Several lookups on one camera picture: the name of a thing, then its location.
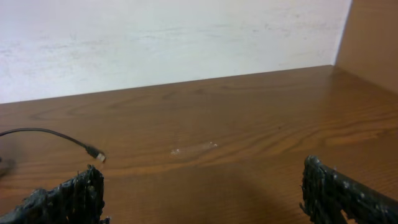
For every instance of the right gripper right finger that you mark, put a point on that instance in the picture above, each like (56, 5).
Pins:
(331, 197)

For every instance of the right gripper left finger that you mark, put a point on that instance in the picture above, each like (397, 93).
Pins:
(75, 201)

